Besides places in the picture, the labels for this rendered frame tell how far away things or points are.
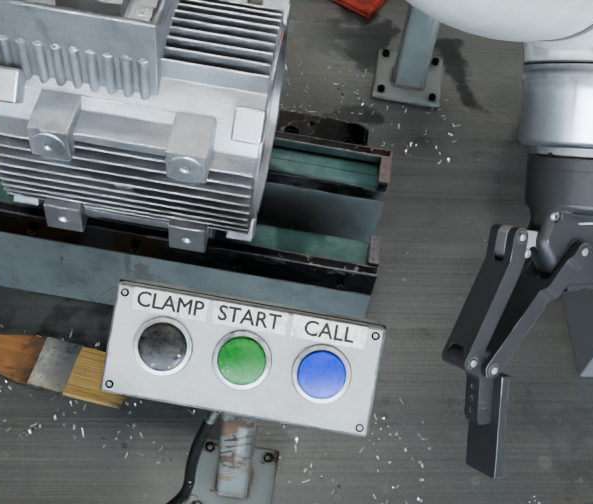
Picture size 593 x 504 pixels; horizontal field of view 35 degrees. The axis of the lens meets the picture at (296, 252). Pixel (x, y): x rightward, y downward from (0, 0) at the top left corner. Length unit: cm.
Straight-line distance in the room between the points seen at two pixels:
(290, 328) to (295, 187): 31
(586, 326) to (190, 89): 45
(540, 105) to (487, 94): 51
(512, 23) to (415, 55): 58
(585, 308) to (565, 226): 30
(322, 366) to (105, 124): 25
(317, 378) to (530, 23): 24
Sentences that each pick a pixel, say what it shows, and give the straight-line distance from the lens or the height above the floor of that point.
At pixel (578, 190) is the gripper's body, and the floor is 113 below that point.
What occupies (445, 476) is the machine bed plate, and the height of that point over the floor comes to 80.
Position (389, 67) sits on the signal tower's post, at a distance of 113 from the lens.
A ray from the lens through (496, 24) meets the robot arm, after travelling 50.
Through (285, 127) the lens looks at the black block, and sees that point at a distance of 98.
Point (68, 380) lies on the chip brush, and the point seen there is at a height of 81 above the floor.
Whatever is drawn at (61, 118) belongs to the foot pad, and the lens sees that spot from 69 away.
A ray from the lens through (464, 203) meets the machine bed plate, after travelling 103.
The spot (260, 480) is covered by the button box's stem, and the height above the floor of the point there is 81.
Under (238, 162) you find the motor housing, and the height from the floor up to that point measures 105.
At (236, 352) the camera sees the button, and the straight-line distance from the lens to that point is 58.
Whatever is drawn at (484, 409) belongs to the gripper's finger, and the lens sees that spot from 63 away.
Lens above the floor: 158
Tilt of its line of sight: 55 degrees down
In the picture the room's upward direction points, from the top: 9 degrees clockwise
